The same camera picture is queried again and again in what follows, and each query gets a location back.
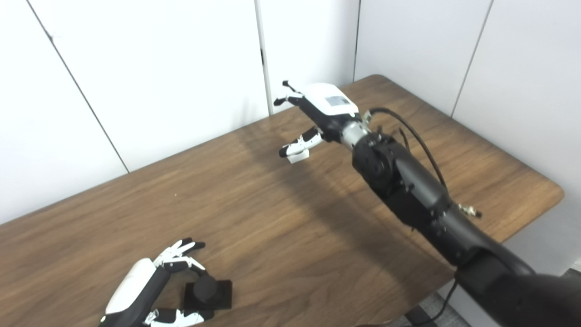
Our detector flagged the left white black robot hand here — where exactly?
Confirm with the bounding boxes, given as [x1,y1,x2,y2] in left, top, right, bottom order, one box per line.
[99,238,214,327]

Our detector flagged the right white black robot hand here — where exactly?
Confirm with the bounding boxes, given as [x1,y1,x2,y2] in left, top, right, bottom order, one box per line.
[274,80,370,159]

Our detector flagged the black peg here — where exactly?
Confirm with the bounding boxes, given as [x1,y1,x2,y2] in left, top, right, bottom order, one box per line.
[183,275,233,311]

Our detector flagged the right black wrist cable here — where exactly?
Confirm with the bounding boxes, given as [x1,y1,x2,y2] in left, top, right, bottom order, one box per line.
[365,107,483,218]

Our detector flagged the thin black power cable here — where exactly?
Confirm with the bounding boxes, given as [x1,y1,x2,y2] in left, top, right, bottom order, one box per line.
[406,281,460,327]

